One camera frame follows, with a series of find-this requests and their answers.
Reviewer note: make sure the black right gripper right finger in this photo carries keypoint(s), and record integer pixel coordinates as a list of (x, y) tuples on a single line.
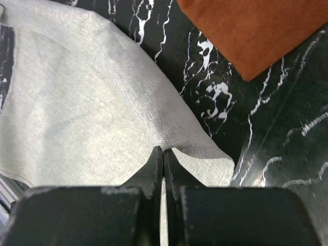
[(201, 215)]

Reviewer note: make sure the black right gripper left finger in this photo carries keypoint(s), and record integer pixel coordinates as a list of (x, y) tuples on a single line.
[(128, 214)]

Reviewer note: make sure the grey cloth napkin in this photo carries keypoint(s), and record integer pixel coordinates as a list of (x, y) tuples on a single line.
[(86, 105)]

